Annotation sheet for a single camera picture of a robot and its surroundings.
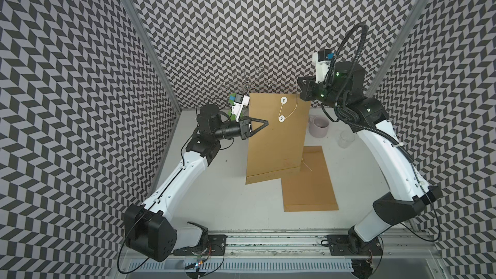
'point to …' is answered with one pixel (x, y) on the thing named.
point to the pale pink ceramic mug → (318, 126)
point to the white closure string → (306, 165)
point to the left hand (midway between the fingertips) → (267, 126)
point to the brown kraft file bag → (311, 190)
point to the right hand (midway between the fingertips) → (298, 83)
